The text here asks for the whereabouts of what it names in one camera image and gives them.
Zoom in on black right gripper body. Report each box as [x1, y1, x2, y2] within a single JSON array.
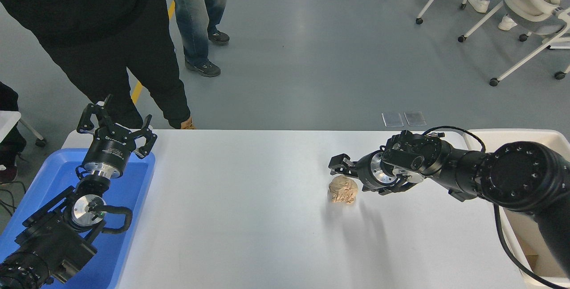
[[355, 150, 383, 192]]

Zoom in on large pale bin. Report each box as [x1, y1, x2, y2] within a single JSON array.
[[462, 129, 570, 287]]

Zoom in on tan paper ball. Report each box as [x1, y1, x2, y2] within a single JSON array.
[[328, 175, 359, 205]]

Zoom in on blue plastic tray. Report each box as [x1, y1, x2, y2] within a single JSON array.
[[0, 149, 155, 289]]

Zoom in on clear floor plate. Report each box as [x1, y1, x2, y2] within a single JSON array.
[[404, 111, 427, 126], [382, 112, 404, 127]]

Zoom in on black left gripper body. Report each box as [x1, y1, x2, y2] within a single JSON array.
[[85, 123, 136, 168]]

